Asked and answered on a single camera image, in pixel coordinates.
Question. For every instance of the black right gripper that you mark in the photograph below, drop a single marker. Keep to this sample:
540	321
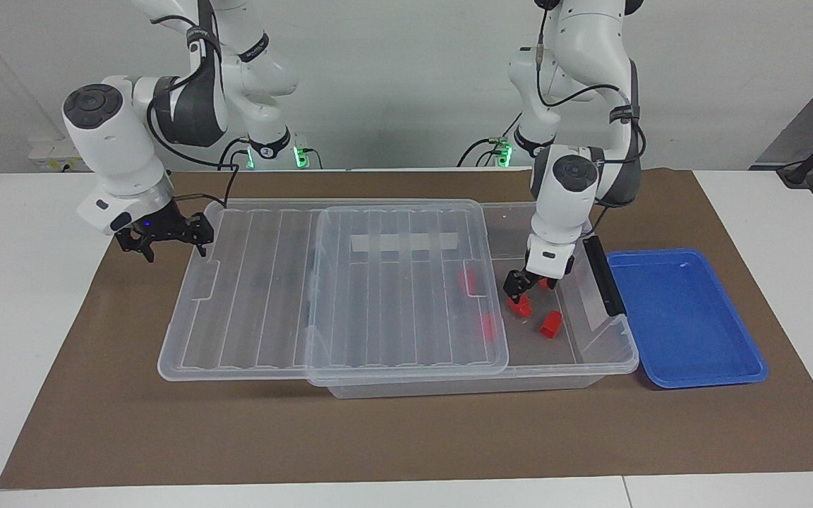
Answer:
166	227

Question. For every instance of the clear ribbed plastic lid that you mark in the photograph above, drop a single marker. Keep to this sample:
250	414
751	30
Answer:
251	310

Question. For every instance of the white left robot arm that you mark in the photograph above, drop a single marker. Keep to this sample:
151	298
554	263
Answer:
569	212

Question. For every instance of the blue plastic tray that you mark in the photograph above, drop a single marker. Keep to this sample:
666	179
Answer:
682	324

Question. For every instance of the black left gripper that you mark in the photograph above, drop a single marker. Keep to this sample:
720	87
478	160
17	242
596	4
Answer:
571	267

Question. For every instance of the brown table mat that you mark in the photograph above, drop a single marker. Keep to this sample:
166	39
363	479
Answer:
166	423

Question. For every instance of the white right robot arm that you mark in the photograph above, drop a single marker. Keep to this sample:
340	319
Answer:
113	148

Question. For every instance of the white power strip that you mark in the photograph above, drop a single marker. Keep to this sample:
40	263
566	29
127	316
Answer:
53	162

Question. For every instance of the clear plastic storage box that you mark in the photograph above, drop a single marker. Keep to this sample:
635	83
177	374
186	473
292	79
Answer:
562	353

